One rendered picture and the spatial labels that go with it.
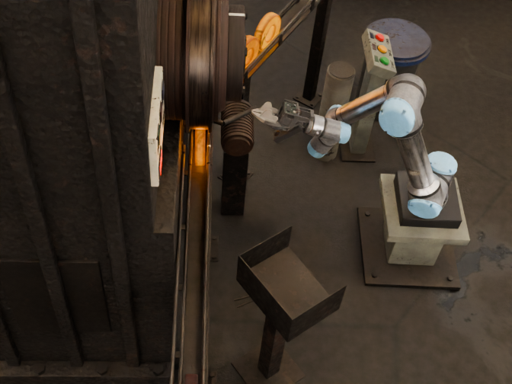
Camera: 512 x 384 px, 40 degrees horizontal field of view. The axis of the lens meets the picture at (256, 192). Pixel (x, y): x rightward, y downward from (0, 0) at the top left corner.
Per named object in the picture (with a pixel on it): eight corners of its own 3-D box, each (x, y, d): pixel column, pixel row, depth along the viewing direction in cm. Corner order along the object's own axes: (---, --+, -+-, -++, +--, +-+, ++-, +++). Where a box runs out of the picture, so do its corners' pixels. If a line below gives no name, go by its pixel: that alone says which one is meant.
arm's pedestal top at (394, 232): (453, 183, 297) (456, 177, 294) (467, 246, 277) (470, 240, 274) (378, 179, 295) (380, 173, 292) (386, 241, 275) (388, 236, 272)
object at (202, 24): (189, 164, 211) (188, 39, 175) (193, 61, 241) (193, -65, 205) (210, 165, 212) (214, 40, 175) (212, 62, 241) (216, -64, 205)
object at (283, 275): (270, 418, 254) (292, 320, 199) (228, 362, 267) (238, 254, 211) (314, 388, 263) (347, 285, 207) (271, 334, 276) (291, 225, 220)
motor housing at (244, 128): (217, 220, 309) (221, 136, 267) (218, 181, 323) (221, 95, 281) (247, 221, 310) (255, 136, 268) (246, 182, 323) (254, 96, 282)
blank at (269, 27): (252, 27, 269) (260, 30, 268) (274, 4, 276) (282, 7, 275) (252, 56, 282) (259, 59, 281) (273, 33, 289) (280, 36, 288)
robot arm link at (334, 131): (341, 149, 257) (353, 138, 250) (314, 142, 253) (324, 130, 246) (341, 131, 260) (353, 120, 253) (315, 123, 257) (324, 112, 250)
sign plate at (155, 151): (151, 187, 182) (147, 138, 168) (157, 115, 198) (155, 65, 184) (160, 187, 182) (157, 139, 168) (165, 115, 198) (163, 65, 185)
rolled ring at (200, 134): (205, 98, 235) (195, 98, 235) (205, 139, 223) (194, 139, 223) (205, 136, 249) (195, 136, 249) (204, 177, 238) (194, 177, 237)
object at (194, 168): (187, 174, 239) (187, 172, 238) (190, 132, 251) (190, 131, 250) (209, 174, 239) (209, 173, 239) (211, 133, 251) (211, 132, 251)
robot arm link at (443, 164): (453, 175, 272) (463, 153, 261) (443, 201, 265) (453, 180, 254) (423, 164, 275) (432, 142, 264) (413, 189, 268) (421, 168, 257)
